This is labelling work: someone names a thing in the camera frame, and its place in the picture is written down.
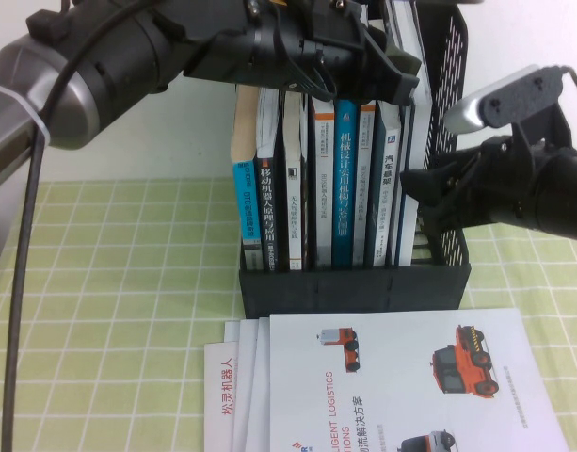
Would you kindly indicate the white brochure with orange vehicles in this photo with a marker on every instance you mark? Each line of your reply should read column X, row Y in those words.
column 410, row 400

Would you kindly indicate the black plastic book holder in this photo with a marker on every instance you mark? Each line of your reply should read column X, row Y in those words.
column 354, row 292

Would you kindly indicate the white brochure with red text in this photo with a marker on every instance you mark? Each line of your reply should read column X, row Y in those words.
column 217, row 376

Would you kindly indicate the dark teal car suspension book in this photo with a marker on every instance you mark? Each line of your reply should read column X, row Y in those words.
column 387, row 155

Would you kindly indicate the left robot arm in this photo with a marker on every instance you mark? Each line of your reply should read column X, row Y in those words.
column 118, row 61

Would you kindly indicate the green checked tablecloth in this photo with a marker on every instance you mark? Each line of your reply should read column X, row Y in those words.
column 104, row 282

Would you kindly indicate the white spine paperback book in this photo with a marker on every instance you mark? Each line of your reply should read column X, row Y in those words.
column 293, row 212

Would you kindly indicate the white book dark blue spine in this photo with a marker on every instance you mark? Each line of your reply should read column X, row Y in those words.
column 422, row 136

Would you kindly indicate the grey spine orange band book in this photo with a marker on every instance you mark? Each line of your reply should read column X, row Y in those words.
column 363, row 188

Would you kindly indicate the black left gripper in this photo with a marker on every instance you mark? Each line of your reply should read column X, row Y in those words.
column 316, row 23

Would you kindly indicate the blue spine mechanical design book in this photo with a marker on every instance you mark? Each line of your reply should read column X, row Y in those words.
column 344, row 188

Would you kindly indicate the thin black spine book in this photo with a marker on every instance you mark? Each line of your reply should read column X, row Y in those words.
column 305, row 212

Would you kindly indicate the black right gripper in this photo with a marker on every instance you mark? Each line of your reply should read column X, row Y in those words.
column 514, row 183

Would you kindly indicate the plain white brochure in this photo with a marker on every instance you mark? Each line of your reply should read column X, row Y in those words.
column 245, row 358
column 262, row 376
column 231, row 332

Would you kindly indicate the white spine orange band book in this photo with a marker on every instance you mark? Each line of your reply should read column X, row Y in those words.
column 323, row 188

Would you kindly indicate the black spine robot book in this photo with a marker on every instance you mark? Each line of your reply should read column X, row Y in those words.
column 268, row 212

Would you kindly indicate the cyan spine book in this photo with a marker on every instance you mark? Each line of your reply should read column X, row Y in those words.
column 245, row 202

